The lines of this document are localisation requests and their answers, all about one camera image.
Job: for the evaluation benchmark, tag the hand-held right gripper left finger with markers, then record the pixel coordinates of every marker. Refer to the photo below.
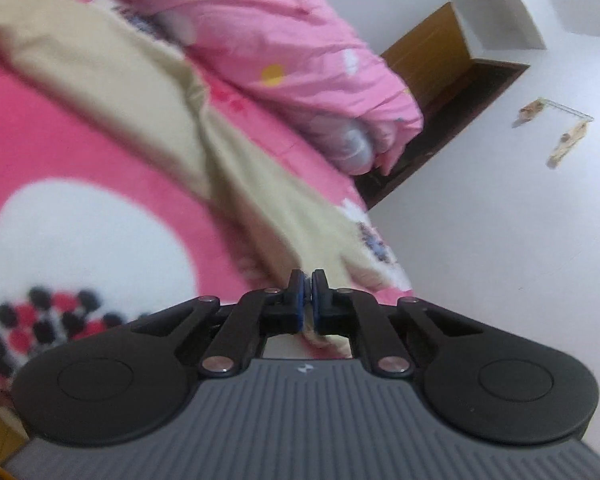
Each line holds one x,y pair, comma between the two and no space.
296,310

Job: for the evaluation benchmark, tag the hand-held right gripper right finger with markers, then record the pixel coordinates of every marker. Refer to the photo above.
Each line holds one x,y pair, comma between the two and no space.
320,310

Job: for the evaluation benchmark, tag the beige pants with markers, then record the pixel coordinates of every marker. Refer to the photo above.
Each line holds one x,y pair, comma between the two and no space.
80,45

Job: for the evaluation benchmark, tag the pink patterned quilt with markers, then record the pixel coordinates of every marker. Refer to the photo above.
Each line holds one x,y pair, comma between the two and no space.
290,35

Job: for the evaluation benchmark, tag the brown wooden door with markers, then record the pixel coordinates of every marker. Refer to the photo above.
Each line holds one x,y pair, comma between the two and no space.
425,50

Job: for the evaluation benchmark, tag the pink floral bed blanket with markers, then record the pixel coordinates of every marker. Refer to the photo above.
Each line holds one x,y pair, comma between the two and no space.
80,125

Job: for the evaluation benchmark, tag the small wall sticker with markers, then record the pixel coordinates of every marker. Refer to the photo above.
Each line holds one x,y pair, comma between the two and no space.
530,111

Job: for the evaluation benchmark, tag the long wall sticker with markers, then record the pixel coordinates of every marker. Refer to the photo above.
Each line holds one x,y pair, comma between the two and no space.
570,142

